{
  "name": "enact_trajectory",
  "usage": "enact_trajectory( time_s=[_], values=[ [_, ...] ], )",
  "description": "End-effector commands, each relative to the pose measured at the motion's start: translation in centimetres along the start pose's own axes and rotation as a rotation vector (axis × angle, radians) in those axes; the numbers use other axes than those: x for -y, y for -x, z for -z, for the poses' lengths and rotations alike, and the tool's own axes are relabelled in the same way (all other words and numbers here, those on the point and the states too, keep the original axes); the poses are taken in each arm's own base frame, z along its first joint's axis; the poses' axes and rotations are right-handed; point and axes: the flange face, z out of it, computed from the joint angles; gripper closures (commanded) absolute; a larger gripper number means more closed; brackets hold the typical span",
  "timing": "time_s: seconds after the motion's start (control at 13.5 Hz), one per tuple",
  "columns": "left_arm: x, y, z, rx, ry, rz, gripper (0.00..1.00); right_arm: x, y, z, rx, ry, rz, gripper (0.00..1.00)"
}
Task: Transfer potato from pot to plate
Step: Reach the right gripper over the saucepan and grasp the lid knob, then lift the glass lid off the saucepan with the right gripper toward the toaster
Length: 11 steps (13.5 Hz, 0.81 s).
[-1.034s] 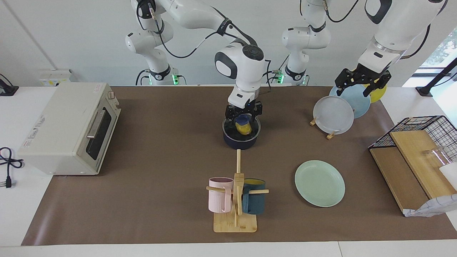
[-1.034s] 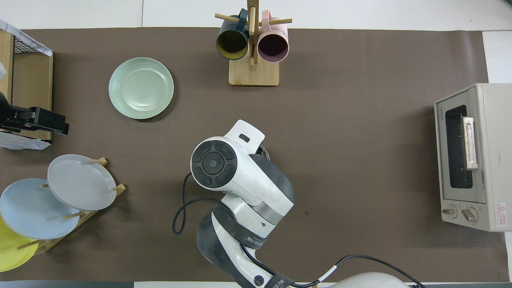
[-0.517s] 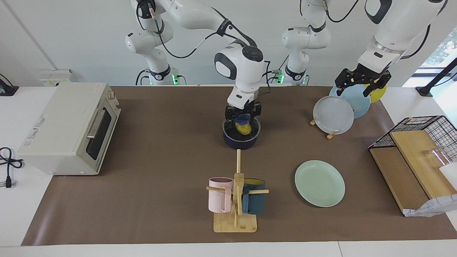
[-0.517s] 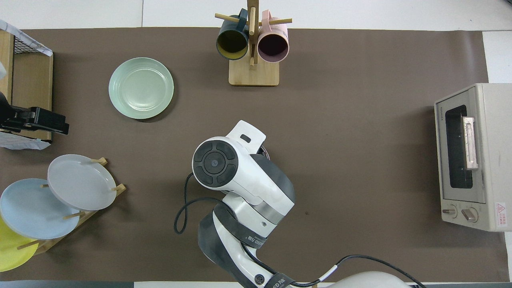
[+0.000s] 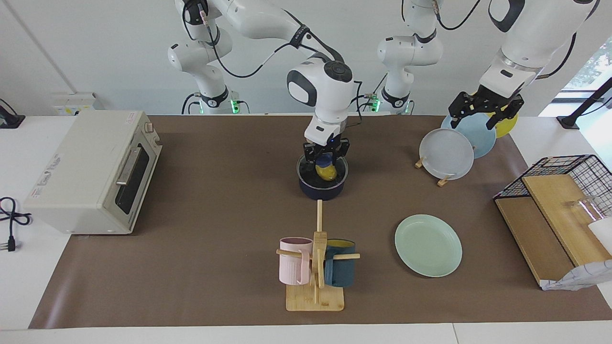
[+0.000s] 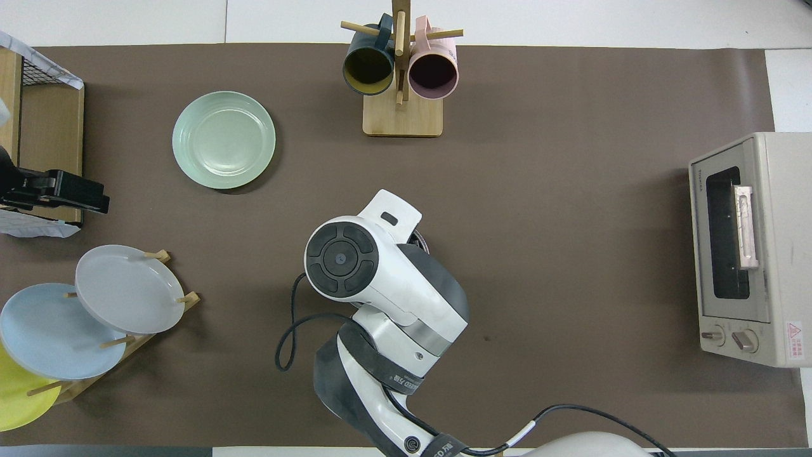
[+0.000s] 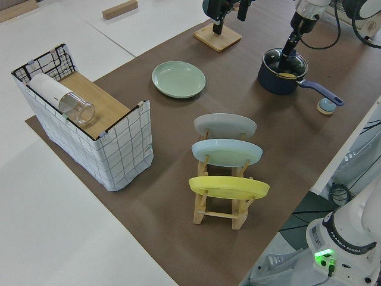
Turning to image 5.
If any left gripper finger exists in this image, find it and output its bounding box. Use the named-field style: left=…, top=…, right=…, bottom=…
left=448, top=92, right=474, bottom=128
left=486, top=95, right=525, bottom=130

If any glass lid purple knob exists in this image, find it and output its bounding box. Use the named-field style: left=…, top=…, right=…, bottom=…
left=297, top=153, right=349, bottom=186

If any yellow lemon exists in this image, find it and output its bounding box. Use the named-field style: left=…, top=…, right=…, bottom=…
left=316, top=162, right=338, bottom=182

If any yellow plate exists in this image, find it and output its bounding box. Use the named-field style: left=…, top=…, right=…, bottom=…
left=471, top=93, right=519, bottom=139

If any light blue plate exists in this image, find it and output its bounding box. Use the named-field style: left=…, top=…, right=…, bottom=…
left=441, top=111, right=497, bottom=159

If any grey plate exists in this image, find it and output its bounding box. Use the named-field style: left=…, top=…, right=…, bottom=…
left=420, top=128, right=475, bottom=181

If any wooden plate rack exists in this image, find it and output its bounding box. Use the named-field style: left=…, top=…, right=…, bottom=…
left=415, top=153, right=453, bottom=187

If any pale green plate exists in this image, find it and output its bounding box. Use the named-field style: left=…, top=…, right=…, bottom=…
left=395, top=214, right=463, bottom=278

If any black clamp stand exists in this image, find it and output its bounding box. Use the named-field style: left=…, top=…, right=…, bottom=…
left=557, top=76, right=612, bottom=129

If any pink mug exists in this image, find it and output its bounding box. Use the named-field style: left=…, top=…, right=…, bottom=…
left=279, top=237, right=314, bottom=286

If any dark blue mug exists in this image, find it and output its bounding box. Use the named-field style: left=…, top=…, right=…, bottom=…
left=324, top=239, right=357, bottom=288

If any clear glass cup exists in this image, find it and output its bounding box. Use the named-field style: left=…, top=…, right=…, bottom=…
left=567, top=195, right=605, bottom=225

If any wooden shelf board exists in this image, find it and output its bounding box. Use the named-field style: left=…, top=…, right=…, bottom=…
left=495, top=174, right=612, bottom=287

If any wooden mug tree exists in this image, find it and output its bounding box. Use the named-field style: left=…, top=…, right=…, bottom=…
left=276, top=200, right=361, bottom=312

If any brown table mat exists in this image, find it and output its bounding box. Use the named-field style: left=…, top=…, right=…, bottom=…
left=29, top=115, right=612, bottom=329

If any white patterned cloth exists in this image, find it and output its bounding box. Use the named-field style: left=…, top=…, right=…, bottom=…
left=540, top=259, right=612, bottom=291

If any beige toaster oven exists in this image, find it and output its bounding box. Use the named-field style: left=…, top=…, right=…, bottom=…
left=24, top=111, right=163, bottom=235

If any dark pot purple handle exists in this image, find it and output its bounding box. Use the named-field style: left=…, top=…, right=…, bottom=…
left=296, top=154, right=350, bottom=201

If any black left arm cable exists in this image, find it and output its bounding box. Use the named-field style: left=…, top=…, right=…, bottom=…
left=401, top=0, right=577, bottom=79

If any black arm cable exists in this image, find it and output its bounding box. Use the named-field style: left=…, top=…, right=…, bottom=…
left=401, top=0, right=577, bottom=79
left=183, top=0, right=346, bottom=79

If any black wire basket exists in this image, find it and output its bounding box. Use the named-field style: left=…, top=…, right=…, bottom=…
left=493, top=154, right=612, bottom=220

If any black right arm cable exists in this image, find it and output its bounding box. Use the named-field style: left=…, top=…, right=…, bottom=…
left=183, top=0, right=346, bottom=79

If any white wall socket box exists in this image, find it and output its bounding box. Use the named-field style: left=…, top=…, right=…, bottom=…
left=52, top=92, right=97, bottom=116

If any black table mount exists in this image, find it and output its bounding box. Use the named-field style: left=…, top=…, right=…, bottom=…
left=0, top=98, right=26, bottom=129

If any black power cord with plug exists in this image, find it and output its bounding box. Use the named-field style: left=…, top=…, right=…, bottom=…
left=0, top=197, right=32, bottom=253

